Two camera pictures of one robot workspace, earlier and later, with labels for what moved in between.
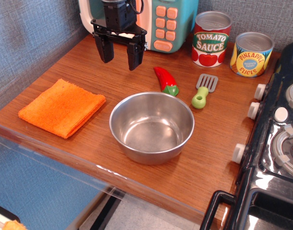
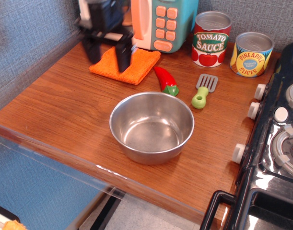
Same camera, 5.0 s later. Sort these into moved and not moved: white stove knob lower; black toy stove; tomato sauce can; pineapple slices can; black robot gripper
Moved: black robot gripper
Not moved: pineapple slices can; white stove knob lower; tomato sauce can; black toy stove
